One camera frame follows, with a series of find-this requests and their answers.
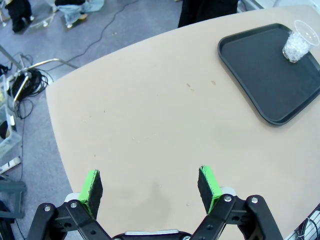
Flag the black plastic serving tray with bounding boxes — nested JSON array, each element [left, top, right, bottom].
[[216, 22, 320, 126]]

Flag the coiled black floor cables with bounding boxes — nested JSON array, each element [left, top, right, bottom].
[[9, 67, 51, 102]]

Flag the small clear storage bin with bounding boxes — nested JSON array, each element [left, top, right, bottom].
[[0, 74, 10, 106]]

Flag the grey metal frame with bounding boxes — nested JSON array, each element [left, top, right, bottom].
[[0, 179, 28, 220]]

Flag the long black floor cable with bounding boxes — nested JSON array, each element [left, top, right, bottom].
[[53, 0, 132, 65]]

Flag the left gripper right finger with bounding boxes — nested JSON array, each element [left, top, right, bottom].
[[191, 164, 285, 240]]

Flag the silver metal pole stand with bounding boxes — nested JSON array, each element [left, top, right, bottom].
[[0, 44, 79, 102]]

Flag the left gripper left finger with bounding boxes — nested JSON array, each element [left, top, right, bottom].
[[26, 169, 113, 240]]

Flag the short clear iced cup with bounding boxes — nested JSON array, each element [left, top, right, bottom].
[[282, 19, 320, 63]]

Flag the man in black T-shirt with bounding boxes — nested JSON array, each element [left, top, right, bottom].
[[177, 0, 238, 28]]

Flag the large clear storage bin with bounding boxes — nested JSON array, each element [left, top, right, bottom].
[[0, 104, 23, 173]]

